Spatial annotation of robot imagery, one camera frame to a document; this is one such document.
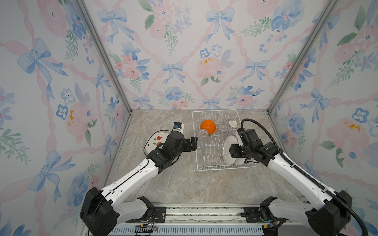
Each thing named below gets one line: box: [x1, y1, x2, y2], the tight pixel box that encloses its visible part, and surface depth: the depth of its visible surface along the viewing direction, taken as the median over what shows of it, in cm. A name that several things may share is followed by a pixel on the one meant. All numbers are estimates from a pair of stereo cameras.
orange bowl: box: [199, 119, 217, 134], surface depth 105 cm
